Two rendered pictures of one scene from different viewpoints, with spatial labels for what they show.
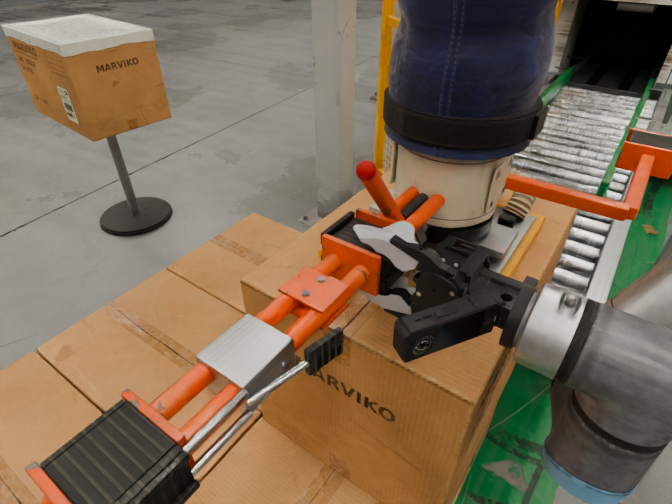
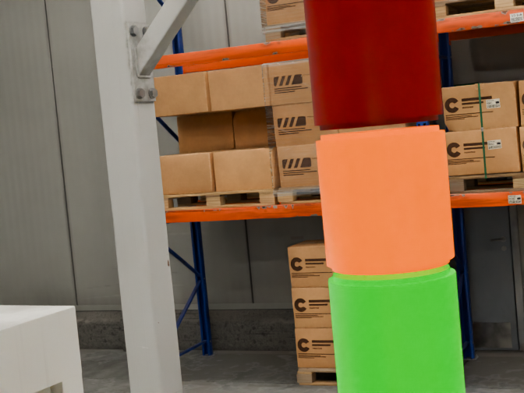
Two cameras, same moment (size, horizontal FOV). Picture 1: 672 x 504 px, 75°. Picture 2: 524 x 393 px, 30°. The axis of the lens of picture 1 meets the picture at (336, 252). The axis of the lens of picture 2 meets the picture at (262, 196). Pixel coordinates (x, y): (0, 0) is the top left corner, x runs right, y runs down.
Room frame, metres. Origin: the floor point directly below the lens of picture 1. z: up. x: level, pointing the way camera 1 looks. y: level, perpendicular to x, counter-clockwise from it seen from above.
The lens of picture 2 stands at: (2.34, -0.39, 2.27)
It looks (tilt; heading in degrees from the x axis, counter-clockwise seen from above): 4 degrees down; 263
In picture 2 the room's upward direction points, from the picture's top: 5 degrees counter-clockwise
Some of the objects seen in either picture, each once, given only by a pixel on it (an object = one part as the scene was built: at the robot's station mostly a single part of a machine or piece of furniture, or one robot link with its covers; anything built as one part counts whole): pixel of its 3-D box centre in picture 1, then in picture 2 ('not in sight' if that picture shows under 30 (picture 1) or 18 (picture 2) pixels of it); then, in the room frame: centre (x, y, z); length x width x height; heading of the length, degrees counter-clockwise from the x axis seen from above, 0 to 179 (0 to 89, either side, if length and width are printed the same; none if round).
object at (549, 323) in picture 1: (546, 326); not in sight; (0.32, -0.22, 1.08); 0.09 x 0.05 x 0.10; 145
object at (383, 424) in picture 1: (419, 311); not in sight; (0.67, -0.18, 0.75); 0.60 x 0.40 x 0.40; 145
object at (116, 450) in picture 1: (116, 467); not in sight; (0.17, 0.17, 1.08); 0.08 x 0.07 x 0.05; 145
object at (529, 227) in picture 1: (490, 247); not in sight; (0.60, -0.26, 0.97); 0.34 x 0.10 x 0.05; 145
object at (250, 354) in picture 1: (248, 362); not in sight; (0.27, 0.09, 1.07); 0.07 x 0.07 x 0.04; 55
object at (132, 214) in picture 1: (121, 170); not in sight; (2.20, 1.18, 0.31); 0.40 x 0.40 x 0.62
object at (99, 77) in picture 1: (90, 73); not in sight; (2.20, 1.18, 0.82); 0.60 x 0.40 x 0.40; 50
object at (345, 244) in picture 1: (366, 249); not in sight; (0.45, -0.04, 1.08); 0.10 x 0.08 x 0.06; 55
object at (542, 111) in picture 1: (461, 107); not in sight; (0.65, -0.19, 1.19); 0.23 x 0.23 x 0.04
